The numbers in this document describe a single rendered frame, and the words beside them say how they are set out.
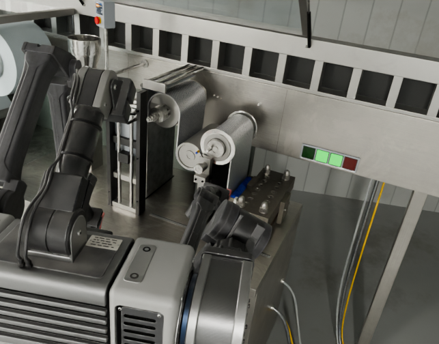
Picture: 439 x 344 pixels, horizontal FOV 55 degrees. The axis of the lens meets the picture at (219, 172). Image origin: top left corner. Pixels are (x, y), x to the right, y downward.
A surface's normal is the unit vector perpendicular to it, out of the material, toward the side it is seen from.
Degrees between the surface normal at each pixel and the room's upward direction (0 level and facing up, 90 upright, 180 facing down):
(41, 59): 44
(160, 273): 0
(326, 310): 0
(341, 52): 90
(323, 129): 90
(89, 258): 0
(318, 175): 90
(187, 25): 90
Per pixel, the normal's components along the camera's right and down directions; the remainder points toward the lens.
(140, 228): 0.10, -0.87
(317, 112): -0.41, 0.40
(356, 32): -0.14, 0.46
